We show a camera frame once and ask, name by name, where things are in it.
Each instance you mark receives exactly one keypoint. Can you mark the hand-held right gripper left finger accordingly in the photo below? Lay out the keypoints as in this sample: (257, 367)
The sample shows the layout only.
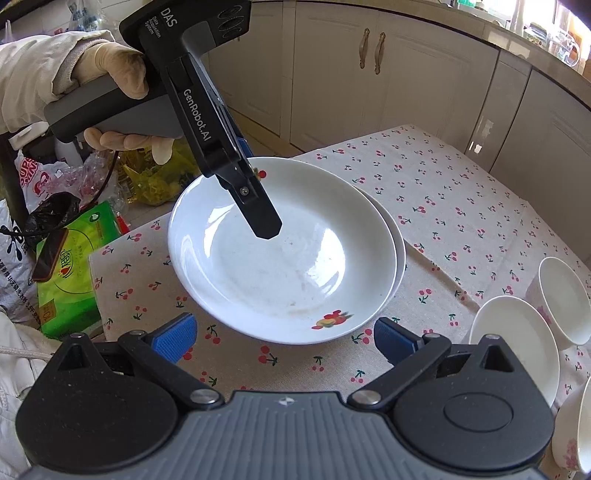
(175, 341)

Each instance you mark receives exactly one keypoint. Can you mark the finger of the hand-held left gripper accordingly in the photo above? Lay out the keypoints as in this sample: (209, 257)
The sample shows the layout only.
(261, 212)
(244, 147)

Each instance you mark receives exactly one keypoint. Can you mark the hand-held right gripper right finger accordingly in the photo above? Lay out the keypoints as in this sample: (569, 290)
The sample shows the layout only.
(397, 344)

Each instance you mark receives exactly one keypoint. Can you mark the white floral plate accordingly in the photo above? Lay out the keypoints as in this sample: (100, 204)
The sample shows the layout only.
(400, 249)
(277, 286)
(405, 258)

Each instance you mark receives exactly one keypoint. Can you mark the white pink-flower bowl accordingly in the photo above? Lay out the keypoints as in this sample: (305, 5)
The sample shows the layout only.
(577, 429)
(563, 295)
(512, 337)

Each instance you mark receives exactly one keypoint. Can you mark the person's left forearm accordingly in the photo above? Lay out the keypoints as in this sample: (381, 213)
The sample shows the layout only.
(32, 74)

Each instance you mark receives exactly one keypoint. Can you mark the person's left hand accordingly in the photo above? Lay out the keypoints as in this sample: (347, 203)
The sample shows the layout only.
(115, 60)

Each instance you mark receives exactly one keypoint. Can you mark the yellow plastic bag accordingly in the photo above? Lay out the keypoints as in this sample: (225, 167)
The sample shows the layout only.
(152, 180)

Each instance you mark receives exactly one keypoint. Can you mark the green tissue pack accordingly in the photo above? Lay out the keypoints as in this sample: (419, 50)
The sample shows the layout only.
(78, 286)

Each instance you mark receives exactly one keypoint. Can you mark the brown phone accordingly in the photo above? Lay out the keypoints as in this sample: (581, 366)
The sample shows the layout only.
(48, 256)

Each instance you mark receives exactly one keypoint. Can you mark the cherry print tablecloth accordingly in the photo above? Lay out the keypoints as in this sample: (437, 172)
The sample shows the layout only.
(438, 194)

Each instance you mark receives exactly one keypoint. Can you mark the white jacket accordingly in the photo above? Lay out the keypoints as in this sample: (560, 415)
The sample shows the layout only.
(18, 369)

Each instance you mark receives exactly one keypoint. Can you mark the white red-print plastic bag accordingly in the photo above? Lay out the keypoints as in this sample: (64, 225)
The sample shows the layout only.
(34, 180)

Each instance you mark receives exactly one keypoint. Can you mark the white printed sack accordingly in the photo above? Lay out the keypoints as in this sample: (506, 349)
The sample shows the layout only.
(14, 267)

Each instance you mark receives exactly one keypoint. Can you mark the black plastic bag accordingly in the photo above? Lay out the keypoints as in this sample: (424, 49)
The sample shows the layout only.
(51, 214)

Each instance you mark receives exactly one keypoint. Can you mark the white kitchen cabinets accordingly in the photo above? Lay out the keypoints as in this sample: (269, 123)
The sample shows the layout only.
(415, 92)

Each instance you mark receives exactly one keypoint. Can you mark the floral glass jar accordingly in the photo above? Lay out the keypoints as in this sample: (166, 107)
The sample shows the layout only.
(534, 36)

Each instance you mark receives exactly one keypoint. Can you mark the glass pitcher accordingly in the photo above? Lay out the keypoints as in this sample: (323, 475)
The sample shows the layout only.
(565, 48)

